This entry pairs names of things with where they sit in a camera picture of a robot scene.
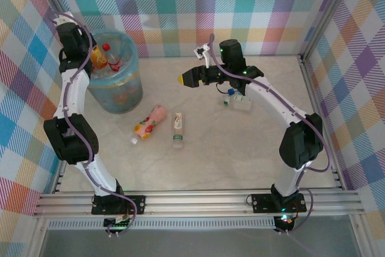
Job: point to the orange juice bottle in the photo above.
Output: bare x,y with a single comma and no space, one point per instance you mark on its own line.
100,60

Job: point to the red label cola bottle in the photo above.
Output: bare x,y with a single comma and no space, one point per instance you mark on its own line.
115,65

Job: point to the green cap white label bottle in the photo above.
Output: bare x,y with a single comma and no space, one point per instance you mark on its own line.
177,123

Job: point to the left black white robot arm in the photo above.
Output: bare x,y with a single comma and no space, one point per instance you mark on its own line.
72,139

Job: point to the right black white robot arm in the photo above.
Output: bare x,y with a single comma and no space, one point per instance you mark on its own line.
300,139

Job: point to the light blue plastic-lined bin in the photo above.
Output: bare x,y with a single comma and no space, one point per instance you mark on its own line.
129,55

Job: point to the blue trash bin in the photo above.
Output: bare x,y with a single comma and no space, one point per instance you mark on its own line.
114,103

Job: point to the small green label bottle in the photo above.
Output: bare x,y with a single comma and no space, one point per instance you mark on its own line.
238,98

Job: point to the pink fruit print bottle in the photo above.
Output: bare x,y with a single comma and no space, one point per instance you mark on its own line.
152,120

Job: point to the left controller board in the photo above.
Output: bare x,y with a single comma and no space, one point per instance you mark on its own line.
117,225

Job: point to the controller board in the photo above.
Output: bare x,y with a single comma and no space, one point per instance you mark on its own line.
284,222
117,225

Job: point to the right controller board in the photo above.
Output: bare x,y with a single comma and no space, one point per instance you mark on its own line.
284,222

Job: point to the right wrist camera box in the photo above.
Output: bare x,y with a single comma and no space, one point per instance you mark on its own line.
201,50

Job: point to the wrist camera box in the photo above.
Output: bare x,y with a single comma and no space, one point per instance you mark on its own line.
64,20
201,50

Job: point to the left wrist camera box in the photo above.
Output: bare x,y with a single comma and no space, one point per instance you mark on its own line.
64,20

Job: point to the left aluminium corner post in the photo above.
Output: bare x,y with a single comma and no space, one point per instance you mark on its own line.
55,5

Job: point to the aluminium corner post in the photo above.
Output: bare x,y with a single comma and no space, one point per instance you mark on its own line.
326,13
55,5

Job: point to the right aluminium side rail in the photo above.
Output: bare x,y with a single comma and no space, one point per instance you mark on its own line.
312,91

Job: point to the aluminium side rail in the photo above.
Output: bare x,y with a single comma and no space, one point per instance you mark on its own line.
58,178
312,91

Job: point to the right aluminium corner post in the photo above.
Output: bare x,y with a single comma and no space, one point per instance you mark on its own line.
326,13

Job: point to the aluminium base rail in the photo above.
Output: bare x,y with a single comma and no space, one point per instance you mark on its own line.
195,203

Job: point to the left black mount plate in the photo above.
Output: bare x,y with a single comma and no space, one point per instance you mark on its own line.
135,204

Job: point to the black mount plate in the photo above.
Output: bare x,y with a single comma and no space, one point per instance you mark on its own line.
135,204
261,203

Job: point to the left aluminium side rail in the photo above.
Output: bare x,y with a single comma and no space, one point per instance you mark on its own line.
58,178

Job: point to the right black mount plate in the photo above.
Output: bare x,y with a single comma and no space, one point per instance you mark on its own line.
261,203

